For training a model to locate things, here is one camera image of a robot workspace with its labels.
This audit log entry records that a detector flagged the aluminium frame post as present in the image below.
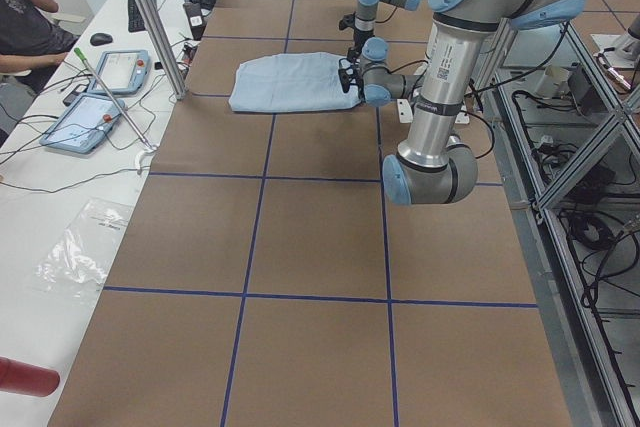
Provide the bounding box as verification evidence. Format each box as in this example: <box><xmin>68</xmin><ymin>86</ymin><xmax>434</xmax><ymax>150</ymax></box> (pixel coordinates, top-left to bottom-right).
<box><xmin>135</xmin><ymin>0</ymin><xmax>187</xmax><ymax>100</ymax></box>

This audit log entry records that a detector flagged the blue teach pendant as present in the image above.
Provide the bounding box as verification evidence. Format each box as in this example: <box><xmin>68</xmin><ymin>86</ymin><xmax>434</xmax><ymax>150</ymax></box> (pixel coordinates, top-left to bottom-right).
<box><xmin>39</xmin><ymin>93</ymin><xmax>121</xmax><ymax>155</ymax></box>
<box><xmin>95</xmin><ymin>50</ymin><xmax>150</xmax><ymax>96</ymax></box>

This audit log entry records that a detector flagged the near blue teach pendant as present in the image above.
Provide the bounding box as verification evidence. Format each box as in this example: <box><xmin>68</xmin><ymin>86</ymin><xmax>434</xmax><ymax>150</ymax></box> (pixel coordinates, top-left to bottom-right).
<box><xmin>39</xmin><ymin>93</ymin><xmax>121</xmax><ymax>155</ymax></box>

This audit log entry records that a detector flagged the red cylinder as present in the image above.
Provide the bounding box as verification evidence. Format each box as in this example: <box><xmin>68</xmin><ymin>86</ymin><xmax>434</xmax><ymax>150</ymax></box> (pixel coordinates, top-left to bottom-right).
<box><xmin>1</xmin><ymin>357</ymin><xmax>60</xmax><ymax>397</ymax></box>

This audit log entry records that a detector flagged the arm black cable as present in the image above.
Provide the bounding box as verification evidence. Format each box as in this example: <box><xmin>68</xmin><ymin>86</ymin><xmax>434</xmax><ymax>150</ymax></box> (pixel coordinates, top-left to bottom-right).
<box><xmin>389</xmin><ymin>56</ymin><xmax>496</xmax><ymax>163</ymax></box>

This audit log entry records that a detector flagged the long grabber stick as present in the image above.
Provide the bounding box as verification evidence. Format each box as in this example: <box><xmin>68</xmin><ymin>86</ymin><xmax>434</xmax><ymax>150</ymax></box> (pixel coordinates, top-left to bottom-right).
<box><xmin>73</xmin><ymin>47</ymin><xmax>158</xmax><ymax>176</ymax></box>

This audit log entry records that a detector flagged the black keyboard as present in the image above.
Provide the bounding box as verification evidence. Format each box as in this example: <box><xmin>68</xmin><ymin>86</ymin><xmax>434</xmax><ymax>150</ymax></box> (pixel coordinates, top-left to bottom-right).
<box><xmin>127</xmin><ymin>0</ymin><xmax>146</xmax><ymax>33</ymax></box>

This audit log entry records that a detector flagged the white camera stand pillar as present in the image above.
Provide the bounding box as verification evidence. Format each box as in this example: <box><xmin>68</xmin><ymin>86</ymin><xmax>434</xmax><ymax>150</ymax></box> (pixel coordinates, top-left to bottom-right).
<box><xmin>396</xmin><ymin>98</ymin><xmax>470</xmax><ymax>125</ymax></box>

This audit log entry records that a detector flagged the clear plastic bag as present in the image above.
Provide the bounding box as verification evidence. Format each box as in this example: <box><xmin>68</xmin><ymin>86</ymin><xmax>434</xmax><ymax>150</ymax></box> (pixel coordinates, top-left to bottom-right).
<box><xmin>34</xmin><ymin>198</ymin><xmax>133</xmax><ymax>296</ymax></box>

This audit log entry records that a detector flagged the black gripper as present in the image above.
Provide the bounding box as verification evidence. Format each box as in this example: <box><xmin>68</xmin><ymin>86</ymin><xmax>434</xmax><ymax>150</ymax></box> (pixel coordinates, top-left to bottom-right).
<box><xmin>347</xmin><ymin>30</ymin><xmax>371</xmax><ymax>63</ymax></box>
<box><xmin>348</xmin><ymin>66</ymin><xmax>363</xmax><ymax>95</ymax></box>

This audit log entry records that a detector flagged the light blue button shirt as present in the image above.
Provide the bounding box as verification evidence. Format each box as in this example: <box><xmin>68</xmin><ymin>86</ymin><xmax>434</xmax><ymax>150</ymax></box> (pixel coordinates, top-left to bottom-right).
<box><xmin>229</xmin><ymin>52</ymin><xmax>361</xmax><ymax>114</ymax></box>

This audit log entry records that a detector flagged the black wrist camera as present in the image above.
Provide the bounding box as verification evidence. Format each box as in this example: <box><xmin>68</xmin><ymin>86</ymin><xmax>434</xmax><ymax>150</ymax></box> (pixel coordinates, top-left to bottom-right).
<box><xmin>338</xmin><ymin>58</ymin><xmax>354</xmax><ymax>93</ymax></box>
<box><xmin>338</xmin><ymin>13</ymin><xmax>355</xmax><ymax>31</ymax></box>

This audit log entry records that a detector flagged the standing person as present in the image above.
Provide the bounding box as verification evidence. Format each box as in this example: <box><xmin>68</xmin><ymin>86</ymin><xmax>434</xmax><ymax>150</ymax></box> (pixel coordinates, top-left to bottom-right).
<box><xmin>1</xmin><ymin>0</ymin><xmax>78</xmax><ymax>93</ymax></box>

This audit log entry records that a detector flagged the black computer mouse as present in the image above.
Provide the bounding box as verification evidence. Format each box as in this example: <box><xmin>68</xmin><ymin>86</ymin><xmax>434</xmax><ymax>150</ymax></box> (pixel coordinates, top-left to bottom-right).
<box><xmin>89</xmin><ymin>32</ymin><xmax>113</xmax><ymax>46</ymax></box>

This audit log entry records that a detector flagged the far blue teach pendant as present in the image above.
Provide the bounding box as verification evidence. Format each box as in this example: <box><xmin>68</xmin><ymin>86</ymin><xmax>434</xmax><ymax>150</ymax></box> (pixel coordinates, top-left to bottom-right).
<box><xmin>95</xmin><ymin>50</ymin><xmax>150</xmax><ymax>96</ymax></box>

